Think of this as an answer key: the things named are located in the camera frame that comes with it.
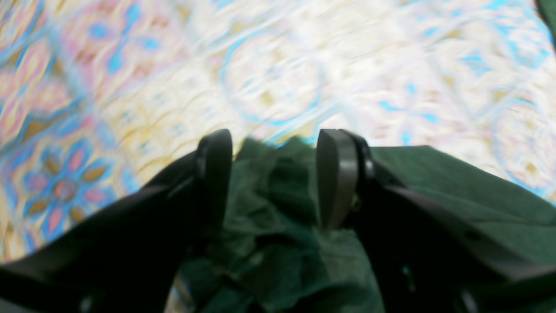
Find dark green long-sleeve shirt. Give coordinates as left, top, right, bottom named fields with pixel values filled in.
left=179, top=0, right=555, bottom=313

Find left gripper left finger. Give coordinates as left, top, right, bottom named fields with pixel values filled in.
left=1, top=129, right=233, bottom=313

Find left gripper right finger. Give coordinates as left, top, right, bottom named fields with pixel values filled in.
left=316, top=129, right=555, bottom=313

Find colourful patterned tablecloth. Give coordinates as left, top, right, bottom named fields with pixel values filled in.
left=0, top=0, right=556, bottom=313

